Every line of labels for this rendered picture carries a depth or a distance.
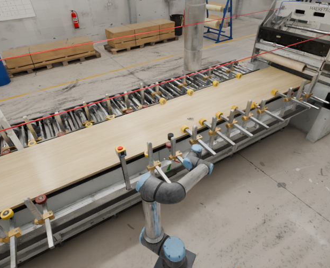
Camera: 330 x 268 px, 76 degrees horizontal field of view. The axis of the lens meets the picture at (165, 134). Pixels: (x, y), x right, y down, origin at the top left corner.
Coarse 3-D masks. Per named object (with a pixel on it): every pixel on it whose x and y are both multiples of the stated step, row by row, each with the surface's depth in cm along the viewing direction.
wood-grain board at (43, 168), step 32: (192, 96) 299; (224, 96) 296; (256, 96) 293; (96, 128) 248; (128, 128) 246; (160, 128) 244; (0, 160) 212; (32, 160) 211; (64, 160) 209; (96, 160) 208; (0, 192) 182; (32, 192) 181
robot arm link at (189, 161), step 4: (192, 152) 171; (188, 156) 168; (192, 156) 168; (196, 156) 170; (184, 160) 166; (188, 160) 165; (192, 160) 165; (196, 160) 164; (184, 164) 169; (188, 164) 165; (192, 164) 165; (188, 168) 168
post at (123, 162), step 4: (124, 156) 177; (120, 160) 180; (124, 160) 180; (124, 164) 182; (124, 168) 185; (124, 172) 188; (124, 176) 193; (128, 176) 193; (128, 180) 197; (128, 184) 199; (128, 188) 202
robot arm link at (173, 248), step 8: (168, 240) 149; (176, 240) 149; (160, 248) 148; (168, 248) 145; (176, 248) 145; (184, 248) 146; (160, 256) 150; (168, 256) 142; (176, 256) 141; (184, 256) 148; (168, 264) 150; (176, 264) 146
